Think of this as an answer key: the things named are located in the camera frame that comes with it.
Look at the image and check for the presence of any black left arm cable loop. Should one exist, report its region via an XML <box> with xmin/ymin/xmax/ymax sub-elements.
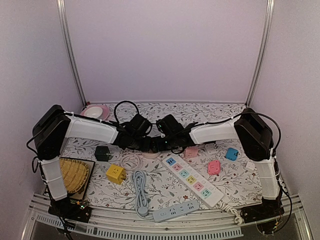
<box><xmin>113</xmin><ymin>100</ymin><xmax>140</xmax><ymax>125</ymax></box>

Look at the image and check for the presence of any light blue cube plug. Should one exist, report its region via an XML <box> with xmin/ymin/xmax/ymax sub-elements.
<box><xmin>225</xmin><ymin>147</ymin><xmax>239</xmax><ymax>161</ymax></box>

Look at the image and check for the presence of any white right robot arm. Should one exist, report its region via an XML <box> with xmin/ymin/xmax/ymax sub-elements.
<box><xmin>150</xmin><ymin>107</ymin><xmax>281</xmax><ymax>218</ymax></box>

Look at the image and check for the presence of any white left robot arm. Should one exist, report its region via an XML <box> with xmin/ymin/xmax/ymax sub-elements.
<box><xmin>31</xmin><ymin>104</ymin><xmax>157</xmax><ymax>217</ymax></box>

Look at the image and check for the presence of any round pink socket base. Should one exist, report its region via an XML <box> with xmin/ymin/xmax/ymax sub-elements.
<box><xmin>141</xmin><ymin>152</ymin><xmax>160</xmax><ymax>159</ymax></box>

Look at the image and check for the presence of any dark green cube socket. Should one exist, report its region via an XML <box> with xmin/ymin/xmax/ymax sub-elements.
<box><xmin>94</xmin><ymin>146</ymin><xmax>113</xmax><ymax>162</ymax></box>

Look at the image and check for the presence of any white power strip cable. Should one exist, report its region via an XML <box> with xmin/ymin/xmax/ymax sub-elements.
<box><xmin>217</xmin><ymin>201</ymin><xmax>243</xmax><ymax>225</ymax></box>

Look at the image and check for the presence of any yellow cube socket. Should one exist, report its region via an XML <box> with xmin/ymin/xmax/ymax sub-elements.
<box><xmin>106</xmin><ymin>164</ymin><xmax>127</xmax><ymax>185</ymax></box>

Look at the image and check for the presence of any pink plate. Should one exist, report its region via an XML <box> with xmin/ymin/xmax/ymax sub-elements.
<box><xmin>80</xmin><ymin>104</ymin><xmax>110</xmax><ymax>121</ymax></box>

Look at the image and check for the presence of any yellow woven basket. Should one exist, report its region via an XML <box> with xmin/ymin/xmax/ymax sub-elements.
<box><xmin>59</xmin><ymin>158</ymin><xmax>90</xmax><ymax>194</ymax></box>

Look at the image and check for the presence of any aluminium frame post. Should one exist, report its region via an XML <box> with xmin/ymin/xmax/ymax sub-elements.
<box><xmin>245</xmin><ymin>0</ymin><xmax>275</xmax><ymax>107</ymax></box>
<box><xmin>56</xmin><ymin>0</ymin><xmax>87</xmax><ymax>107</ymax></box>

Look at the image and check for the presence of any aluminium frame post left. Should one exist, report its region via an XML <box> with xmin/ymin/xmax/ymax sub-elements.
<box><xmin>56</xmin><ymin>0</ymin><xmax>87</xmax><ymax>107</ymax></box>

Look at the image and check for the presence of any pink cube socket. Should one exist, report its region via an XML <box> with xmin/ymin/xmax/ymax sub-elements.
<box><xmin>183</xmin><ymin>146</ymin><xmax>199</xmax><ymax>159</ymax></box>

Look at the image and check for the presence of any small white plug adapter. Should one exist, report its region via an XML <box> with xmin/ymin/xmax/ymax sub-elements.
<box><xmin>245</xmin><ymin>161</ymin><xmax>256</xmax><ymax>173</ymax></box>

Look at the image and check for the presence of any pink plug adapter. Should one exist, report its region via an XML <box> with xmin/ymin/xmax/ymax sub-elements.
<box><xmin>207</xmin><ymin>160</ymin><xmax>221</xmax><ymax>176</ymax></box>

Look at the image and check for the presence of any white bowl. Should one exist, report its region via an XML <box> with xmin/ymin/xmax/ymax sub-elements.
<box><xmin>84</xmin><ymin>106</ymin><xmax>103</xmax><ymax>119</ymax></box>

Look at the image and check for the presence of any light blue power strip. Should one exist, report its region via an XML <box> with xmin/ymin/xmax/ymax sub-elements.
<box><xmin>152</xmin><ymin>200</ymin><xmax>200</xmax><ymax>223</ymax></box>

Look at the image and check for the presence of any white power strip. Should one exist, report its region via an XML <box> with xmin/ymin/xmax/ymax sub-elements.
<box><xmin>161</xmin><ymin>154</ymin><xmax>224</xmax><ymax>209</ymax></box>

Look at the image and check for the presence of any aluminium frame post right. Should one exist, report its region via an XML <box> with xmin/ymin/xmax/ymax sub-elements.
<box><xmin>245</xmin><ymin>0</ymin><xmax>275</xmax><ymax>107</ymax></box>

